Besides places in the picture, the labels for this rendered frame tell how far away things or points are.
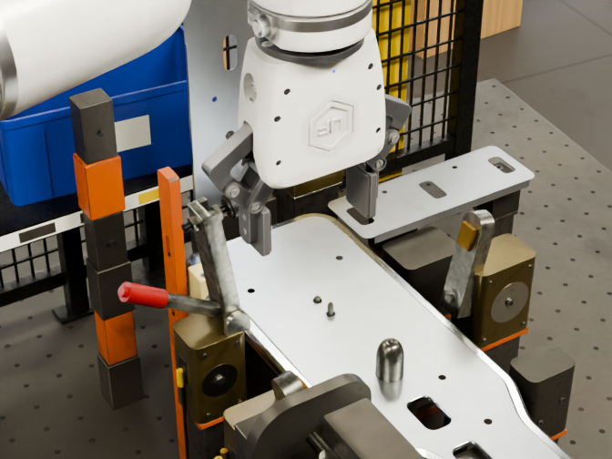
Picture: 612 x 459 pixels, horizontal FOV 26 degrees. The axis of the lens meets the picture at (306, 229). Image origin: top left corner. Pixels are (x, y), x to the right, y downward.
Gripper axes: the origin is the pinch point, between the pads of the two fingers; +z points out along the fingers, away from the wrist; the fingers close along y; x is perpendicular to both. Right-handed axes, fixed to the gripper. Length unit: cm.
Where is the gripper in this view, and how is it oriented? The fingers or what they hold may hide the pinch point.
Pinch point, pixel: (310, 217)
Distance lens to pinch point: 99.3
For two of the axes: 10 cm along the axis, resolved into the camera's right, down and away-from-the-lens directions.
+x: -5.2, -4.9, 6.9
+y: 8.5, -3.1, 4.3
